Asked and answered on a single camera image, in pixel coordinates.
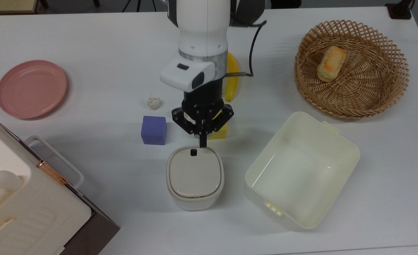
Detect wooden desk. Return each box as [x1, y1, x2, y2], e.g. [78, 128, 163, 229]
[0, 0, 40, 15]

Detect woven wicker basket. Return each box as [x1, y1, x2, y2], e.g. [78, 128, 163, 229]
[294, 19, 409, 119]

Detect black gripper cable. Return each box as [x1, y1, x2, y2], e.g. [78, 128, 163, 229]
[226, 21, 268, 77]

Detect toy bread loaf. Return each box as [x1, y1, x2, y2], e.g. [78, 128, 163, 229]
[317, 46, 347, 83]

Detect yellow toy banana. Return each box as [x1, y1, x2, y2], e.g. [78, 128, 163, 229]
[224, 52, 239, 102]

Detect yellow foam cube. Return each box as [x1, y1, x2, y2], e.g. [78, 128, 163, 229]
[209, 113, 228, 140]

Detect cream plastic storage bin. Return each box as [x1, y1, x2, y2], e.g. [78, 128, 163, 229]
[244, 112, 361, 231]

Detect brown drawer box white handle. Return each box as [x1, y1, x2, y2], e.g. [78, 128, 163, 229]
[24, 135, 121, 255]

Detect black tripod legs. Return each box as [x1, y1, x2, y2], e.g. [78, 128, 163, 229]
[121, 0, 157, 13]

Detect beige push-lid trash can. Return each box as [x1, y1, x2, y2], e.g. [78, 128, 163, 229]
[166, 145, 225, 211]

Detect cream plastic cabinet box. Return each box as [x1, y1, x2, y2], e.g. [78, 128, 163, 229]
[0, 110, 92, 255]

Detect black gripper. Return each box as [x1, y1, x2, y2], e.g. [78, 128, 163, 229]
[172, 79, 235, 148]

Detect purple foam cube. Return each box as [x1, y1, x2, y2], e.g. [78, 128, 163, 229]
[141, 116, 167, 146]

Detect black stand base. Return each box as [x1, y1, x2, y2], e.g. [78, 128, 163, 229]
[385, 0, 413, 20]

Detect pink plastic plate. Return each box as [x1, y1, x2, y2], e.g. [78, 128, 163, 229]
[0, 59, 67, 120]

